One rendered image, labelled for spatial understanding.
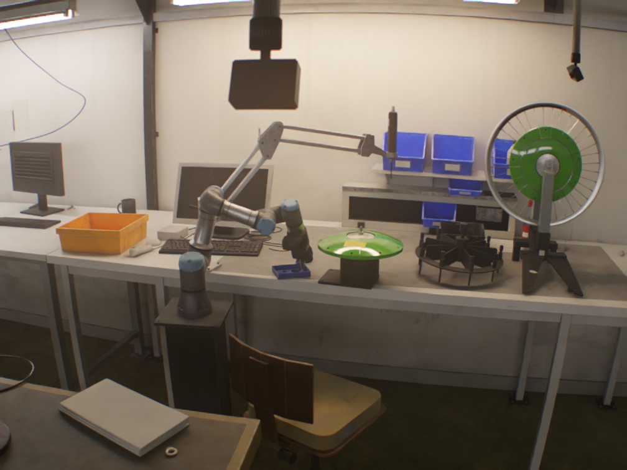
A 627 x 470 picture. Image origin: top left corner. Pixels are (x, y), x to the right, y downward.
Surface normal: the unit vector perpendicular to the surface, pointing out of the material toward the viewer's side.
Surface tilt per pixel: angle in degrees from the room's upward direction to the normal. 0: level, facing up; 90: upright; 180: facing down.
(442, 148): 90
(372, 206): 90
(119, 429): 0
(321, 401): 0
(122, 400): 0
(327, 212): 90
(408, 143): 90
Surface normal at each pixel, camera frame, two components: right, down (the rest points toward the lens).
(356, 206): -0.22, 0.28
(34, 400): 0.02, -0.96
